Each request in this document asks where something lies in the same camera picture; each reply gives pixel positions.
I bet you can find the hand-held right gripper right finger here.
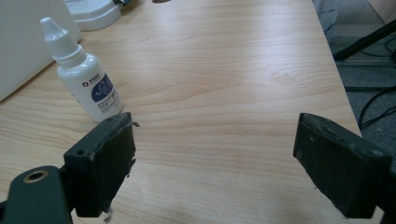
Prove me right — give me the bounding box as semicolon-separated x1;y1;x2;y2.
292;112;394;219

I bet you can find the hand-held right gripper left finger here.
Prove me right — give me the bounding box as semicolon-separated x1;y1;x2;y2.
63;111;140;218

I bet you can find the white dropper bottle blue label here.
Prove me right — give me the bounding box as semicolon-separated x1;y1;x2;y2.
39;17;125;123

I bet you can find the black metal stand leg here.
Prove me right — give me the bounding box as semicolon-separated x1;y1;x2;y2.
332;19;396;62

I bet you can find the white box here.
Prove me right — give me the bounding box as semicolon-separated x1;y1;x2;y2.
0;0;82;102

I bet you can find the white lamp base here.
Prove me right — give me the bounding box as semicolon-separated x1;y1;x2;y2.
64;0;123;33

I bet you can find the white plastic bag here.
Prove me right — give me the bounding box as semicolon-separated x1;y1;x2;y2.
312;0;341;35

